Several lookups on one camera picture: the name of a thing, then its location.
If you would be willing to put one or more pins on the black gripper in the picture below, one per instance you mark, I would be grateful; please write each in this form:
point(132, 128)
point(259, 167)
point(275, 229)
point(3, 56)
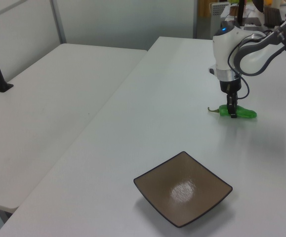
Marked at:
point(230, 86)

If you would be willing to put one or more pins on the grey metal partition post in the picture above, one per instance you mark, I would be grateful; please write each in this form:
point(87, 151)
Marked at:
point(58, 22)
point(195, 19)

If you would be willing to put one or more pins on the yellow wooden board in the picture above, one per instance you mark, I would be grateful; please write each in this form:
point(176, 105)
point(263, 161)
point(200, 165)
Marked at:
point(204, 8)

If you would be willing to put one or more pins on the brown square ceramic plate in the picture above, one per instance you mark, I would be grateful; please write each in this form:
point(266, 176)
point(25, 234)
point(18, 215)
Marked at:
point(177, 192)

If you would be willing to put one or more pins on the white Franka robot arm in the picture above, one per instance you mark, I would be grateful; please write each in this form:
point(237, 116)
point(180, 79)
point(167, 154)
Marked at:
point(225, 49)

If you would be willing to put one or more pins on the brown ribbed desk object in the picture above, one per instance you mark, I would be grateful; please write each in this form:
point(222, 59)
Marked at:
point(272, 16)

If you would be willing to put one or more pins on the white perforated box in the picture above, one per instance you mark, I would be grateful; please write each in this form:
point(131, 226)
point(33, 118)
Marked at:
point(216, 12)

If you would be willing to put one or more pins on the black vertical background pole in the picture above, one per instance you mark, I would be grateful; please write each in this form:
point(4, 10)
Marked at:
point(240, 12)

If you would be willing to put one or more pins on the green chili pepper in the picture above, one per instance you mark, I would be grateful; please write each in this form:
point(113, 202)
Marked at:
point(246, 113)

